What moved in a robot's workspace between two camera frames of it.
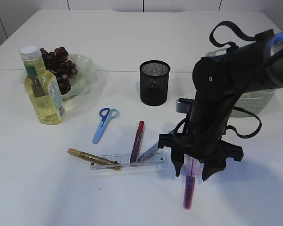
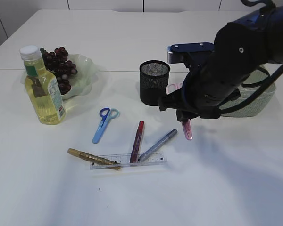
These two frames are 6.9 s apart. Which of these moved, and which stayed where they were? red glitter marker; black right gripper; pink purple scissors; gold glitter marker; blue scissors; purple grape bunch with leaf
Moved: black right gripper; pink purple scissors
Stayed: gold glitter marker; blue scissors; purple grape bunch with leaf; red glitter marker
